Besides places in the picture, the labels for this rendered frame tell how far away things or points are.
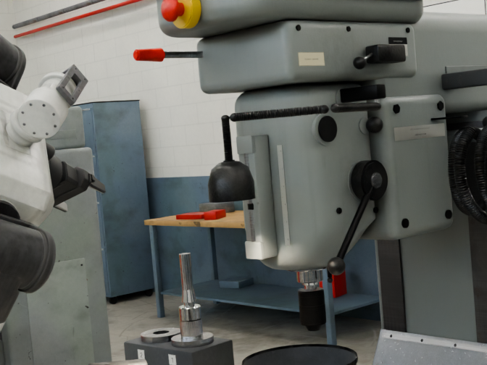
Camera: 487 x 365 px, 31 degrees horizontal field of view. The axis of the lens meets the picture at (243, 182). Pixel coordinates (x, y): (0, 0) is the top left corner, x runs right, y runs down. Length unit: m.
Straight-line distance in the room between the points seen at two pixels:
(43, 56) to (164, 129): 2.48
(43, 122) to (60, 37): 9.21
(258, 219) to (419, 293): 0.55
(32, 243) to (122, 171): 7.60
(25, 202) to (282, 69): 0.45
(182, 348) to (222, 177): 0.61
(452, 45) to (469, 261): 0.43
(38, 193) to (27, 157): 0.07
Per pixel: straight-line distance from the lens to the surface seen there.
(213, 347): 1.87
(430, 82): 1.71
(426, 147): 1.67
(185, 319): 1.87
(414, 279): 1.94
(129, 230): 8.95
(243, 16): 1.39
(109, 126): 8.85
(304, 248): 1.50
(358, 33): 1.55
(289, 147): 1.48
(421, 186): 1.65
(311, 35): 1.46
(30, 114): 1.38
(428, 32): 1.72
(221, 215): 7.43
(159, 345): 1.91
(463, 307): 1.87
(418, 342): 1.95
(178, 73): 8.74
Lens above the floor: 1.55
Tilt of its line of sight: 3 degrees down
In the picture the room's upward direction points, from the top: 5 degrees counter-clockwise
